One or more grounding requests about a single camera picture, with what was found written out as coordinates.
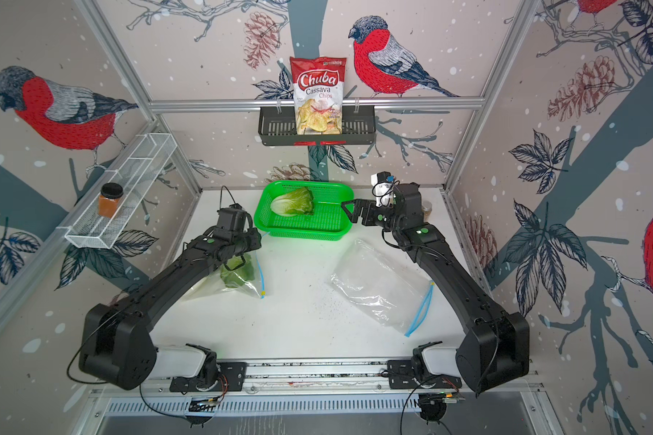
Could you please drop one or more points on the black wall basket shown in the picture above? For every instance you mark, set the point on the black wall basket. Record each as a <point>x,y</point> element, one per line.
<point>277,127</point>

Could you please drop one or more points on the small clear spice bottle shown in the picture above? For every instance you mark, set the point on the small clear spice bottle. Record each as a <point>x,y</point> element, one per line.
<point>427,208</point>

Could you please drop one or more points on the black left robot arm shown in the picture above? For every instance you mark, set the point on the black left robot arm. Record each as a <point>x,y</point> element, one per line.
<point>117,347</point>

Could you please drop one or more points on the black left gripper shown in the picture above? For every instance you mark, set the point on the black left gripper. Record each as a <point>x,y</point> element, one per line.
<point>256,238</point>

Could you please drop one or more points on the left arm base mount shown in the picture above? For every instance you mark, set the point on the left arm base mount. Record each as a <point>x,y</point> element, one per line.
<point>213,375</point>

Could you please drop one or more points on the clear zipper bag blue zip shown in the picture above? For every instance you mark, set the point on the clear zipper bag blue zip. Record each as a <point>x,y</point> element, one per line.
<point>213,285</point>

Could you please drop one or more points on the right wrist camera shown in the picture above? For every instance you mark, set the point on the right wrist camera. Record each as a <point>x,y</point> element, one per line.
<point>409,201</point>

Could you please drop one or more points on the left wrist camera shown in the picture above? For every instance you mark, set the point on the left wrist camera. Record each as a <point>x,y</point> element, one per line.
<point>234,218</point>

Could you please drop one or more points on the orange spice jar black lid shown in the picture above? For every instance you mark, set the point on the orange spice jar black lid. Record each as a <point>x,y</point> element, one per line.
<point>111,194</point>

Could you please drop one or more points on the red cassava chips bag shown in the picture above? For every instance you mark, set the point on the red cassava chips bag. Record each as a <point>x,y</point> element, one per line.
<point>318,90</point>

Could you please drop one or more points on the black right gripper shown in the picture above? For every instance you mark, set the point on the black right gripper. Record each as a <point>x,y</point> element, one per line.
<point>369,207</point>

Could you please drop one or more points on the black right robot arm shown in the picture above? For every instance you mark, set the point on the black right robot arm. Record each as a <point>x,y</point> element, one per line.
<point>496,346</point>

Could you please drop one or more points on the green plastic basket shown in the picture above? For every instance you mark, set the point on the green plastic basket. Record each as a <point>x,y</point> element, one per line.
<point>328,222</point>

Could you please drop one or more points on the aluminium rail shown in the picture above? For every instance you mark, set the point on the aluminium rail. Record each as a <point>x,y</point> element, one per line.
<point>283,375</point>

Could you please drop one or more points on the white wire shelf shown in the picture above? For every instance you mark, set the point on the white wire shelf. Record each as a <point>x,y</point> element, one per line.
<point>144,162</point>

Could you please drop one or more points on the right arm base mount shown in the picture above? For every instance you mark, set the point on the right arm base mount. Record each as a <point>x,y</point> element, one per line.
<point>431,365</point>

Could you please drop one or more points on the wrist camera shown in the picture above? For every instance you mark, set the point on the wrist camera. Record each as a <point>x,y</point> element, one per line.
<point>234,218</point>
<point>409,201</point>

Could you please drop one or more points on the chinese cabbage front dark leaves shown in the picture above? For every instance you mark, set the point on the chinese cabbage front dark leaves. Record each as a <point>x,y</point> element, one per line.
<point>238,272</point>

